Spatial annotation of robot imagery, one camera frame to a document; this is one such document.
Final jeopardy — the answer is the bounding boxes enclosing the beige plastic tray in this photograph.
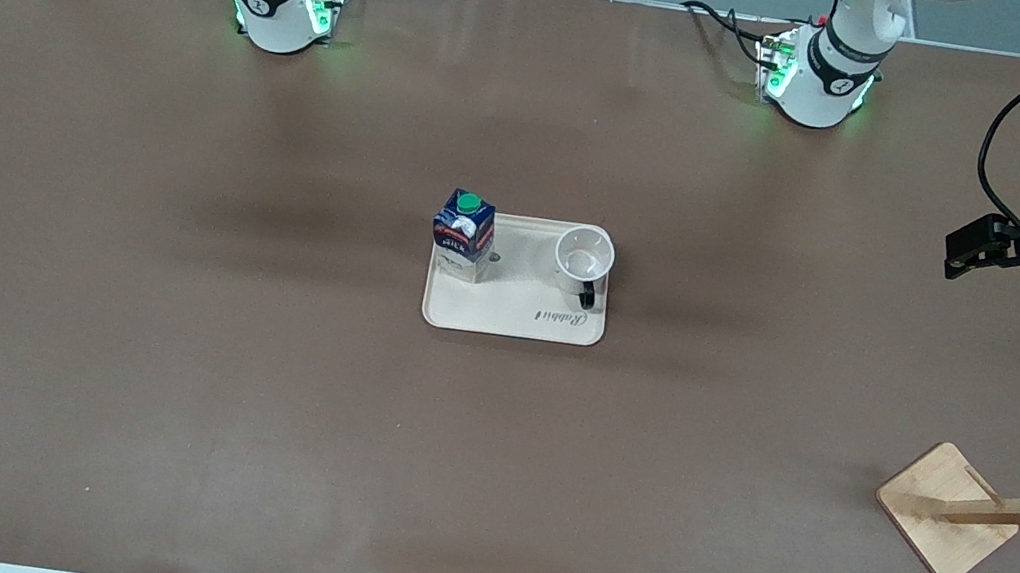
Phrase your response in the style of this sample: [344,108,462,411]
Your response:
[419,202,622,353]

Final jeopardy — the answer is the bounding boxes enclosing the black left base cable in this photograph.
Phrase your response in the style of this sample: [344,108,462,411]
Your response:
[673,0,777,69]

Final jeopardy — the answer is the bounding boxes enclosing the white smiley cup black handle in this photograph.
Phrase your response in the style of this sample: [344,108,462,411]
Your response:
[547,221,619,315]

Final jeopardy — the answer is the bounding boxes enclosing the wooden cup rack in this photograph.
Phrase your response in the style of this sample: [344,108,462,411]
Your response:
[864,426,1020,573]

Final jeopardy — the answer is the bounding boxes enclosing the blue milk carton green cap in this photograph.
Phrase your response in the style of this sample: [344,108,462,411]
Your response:
[425,185,501,286]

